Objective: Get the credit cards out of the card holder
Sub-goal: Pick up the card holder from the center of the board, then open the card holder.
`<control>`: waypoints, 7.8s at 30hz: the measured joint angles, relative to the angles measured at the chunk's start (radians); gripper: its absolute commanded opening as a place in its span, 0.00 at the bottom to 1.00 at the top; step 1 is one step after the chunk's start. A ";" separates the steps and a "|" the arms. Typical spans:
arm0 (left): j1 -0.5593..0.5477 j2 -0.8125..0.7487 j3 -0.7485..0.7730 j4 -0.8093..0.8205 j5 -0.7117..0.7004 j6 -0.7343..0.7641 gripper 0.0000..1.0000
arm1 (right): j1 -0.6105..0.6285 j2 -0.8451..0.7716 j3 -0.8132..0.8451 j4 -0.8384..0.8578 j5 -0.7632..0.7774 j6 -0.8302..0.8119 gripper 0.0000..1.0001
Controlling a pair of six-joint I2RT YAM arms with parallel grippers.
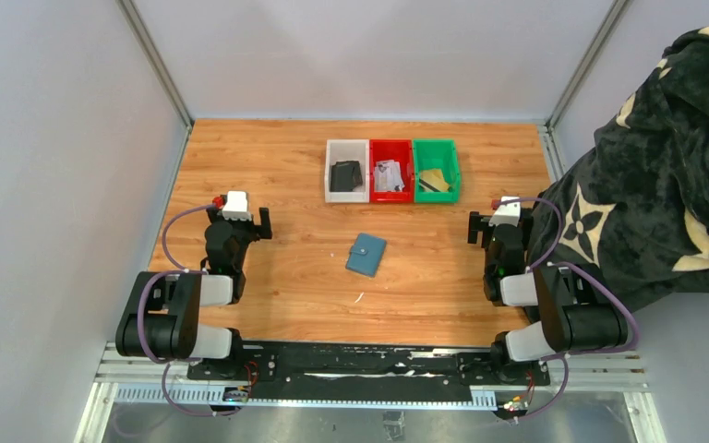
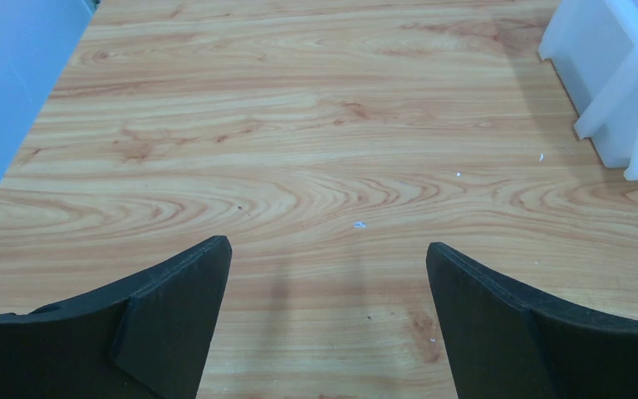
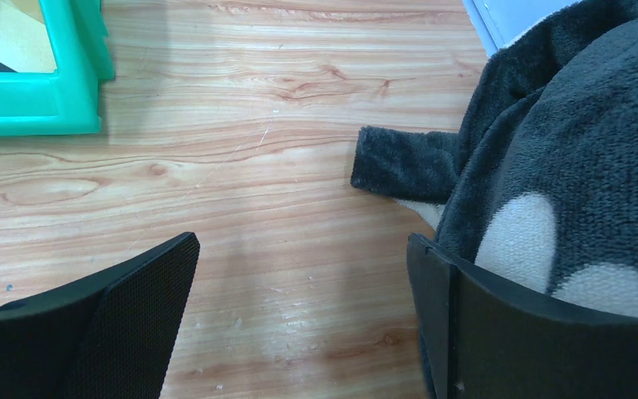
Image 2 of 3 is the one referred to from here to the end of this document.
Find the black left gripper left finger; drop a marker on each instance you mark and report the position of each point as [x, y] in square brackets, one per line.
[144, 336]

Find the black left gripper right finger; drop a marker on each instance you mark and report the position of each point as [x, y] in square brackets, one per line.
[506, 339]

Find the white plastic bin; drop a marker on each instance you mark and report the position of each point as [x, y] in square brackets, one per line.
[593, 46]

